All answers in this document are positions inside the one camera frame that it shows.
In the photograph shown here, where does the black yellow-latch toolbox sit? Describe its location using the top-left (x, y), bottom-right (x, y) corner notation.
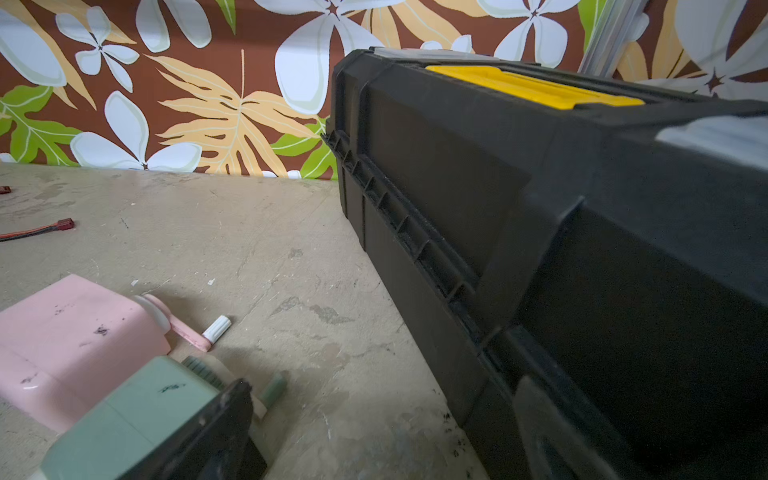
top-left (324, 47), bottom-right (767, 479)

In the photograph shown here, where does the green pencil sharpener right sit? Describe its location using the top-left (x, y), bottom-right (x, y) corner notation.
top-left (31, 355), bottom-right (286, 479)

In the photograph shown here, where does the pink pencil sharpener right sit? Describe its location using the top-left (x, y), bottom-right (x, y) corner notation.
top-left (1, 275), bottom-right (232, 433)

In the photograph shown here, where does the red black cable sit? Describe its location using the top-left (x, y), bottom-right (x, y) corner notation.
top-left (0, 217), bottom-right (76, 243)

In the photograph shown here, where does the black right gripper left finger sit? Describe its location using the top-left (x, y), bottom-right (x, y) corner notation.
top-left (121, 379), bottom-right (268, 479)

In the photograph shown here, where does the aluminium frame post right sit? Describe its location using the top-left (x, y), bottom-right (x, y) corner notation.
top-left (577, 0), bottom-right (649, 77)

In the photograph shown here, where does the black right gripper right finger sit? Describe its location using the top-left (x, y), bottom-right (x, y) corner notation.
top-left (513, 376), bottom-right (648, 479)

